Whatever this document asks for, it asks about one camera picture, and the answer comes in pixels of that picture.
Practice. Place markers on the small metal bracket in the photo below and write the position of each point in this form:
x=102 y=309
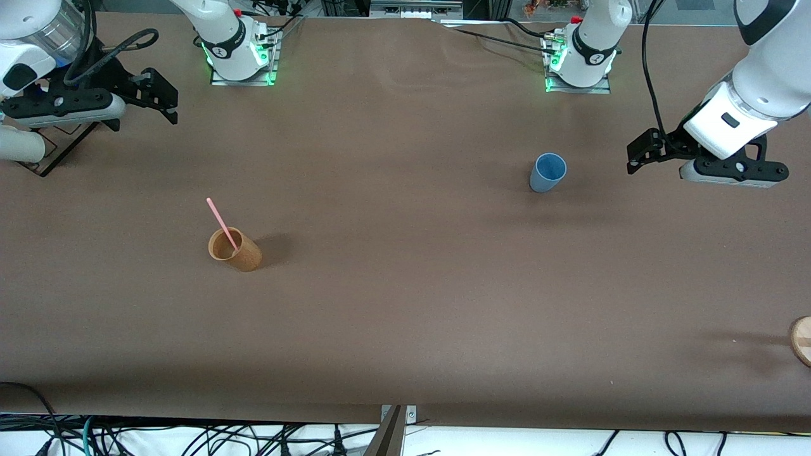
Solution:
x=410 y=415

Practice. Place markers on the aluminium frame profile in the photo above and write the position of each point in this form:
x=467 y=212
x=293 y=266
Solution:
x=415 y=9

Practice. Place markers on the brown table cover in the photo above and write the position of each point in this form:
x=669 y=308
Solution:
x=405 y=316

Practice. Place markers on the grey metal pole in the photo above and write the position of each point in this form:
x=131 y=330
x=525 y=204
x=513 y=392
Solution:
x=388 y=437

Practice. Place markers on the blue cup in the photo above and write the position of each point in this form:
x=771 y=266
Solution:
x=546 y=174

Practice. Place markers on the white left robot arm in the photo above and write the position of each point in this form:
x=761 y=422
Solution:
x=773 y=76

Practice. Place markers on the white cup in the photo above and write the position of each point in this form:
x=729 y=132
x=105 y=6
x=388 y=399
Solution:
x=19 y=144

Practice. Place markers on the round wooden disc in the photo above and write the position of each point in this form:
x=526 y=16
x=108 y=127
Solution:
x=803 y=342

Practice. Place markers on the pink straw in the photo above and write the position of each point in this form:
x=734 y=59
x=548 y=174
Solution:
x=222 y=223

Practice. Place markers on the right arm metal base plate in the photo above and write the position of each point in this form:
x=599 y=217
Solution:
x=244 y=79

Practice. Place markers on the brown wooden cup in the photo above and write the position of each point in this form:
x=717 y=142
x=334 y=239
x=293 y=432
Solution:
x=247 y=256

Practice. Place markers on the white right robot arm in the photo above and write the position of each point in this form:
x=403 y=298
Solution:
x=228 y=38

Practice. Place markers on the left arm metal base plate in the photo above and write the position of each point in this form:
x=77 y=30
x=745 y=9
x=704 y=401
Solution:
x=580 y=88

